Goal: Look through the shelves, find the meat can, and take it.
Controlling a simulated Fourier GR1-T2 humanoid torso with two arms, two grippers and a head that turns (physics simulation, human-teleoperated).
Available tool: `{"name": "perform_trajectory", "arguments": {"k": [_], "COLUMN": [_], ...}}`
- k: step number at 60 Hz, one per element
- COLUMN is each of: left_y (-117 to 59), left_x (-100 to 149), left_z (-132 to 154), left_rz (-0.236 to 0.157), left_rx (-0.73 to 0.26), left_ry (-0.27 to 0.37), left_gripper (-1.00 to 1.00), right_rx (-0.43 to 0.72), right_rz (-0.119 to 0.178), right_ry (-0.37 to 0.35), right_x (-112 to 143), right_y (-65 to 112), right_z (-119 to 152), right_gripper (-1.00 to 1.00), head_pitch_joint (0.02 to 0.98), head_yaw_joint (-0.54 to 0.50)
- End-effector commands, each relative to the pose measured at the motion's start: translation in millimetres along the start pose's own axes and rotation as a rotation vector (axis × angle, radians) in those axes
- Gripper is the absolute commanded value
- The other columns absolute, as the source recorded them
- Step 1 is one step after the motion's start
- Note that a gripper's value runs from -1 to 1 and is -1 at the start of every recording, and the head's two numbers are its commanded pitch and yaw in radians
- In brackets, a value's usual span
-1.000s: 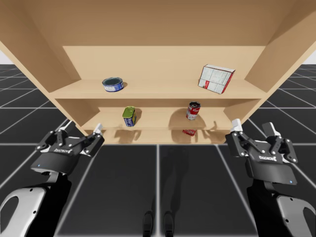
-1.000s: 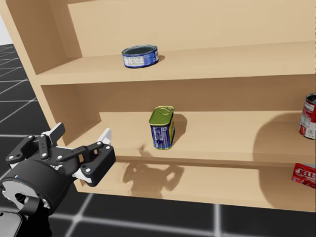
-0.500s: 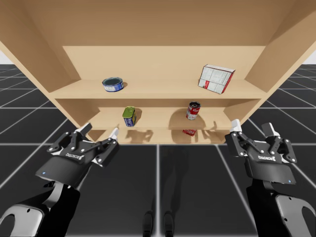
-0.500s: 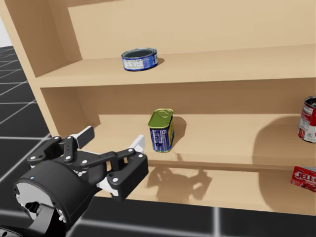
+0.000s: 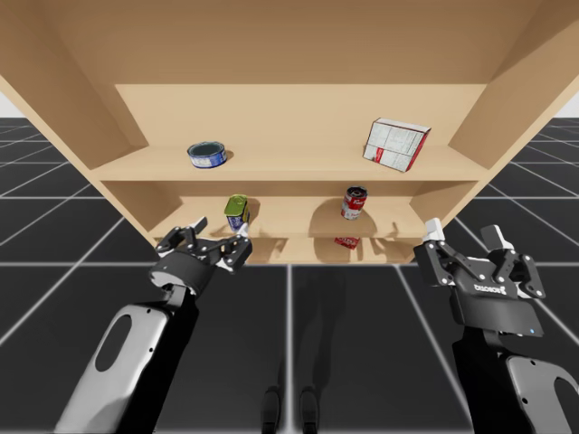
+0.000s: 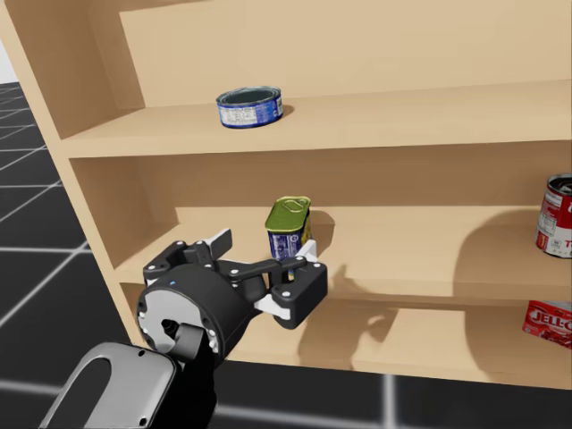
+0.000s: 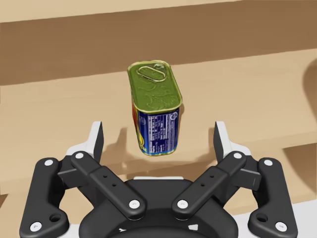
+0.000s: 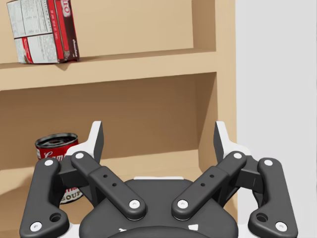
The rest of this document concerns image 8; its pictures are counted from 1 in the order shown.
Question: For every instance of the red and white carton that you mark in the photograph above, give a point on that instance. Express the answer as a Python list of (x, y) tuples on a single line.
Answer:
[(42, 32)]

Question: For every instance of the red and white can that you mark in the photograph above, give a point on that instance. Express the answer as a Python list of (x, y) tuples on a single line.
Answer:
[(53, 148)]

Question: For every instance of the pale wooden shelf unit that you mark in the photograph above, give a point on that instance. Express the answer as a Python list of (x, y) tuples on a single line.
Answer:
[(153, 99)]

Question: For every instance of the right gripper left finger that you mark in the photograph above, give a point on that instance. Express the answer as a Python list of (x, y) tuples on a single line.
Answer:
[(99, 177)]

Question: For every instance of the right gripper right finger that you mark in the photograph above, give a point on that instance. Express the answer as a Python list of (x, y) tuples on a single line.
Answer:
[(218, 177)]

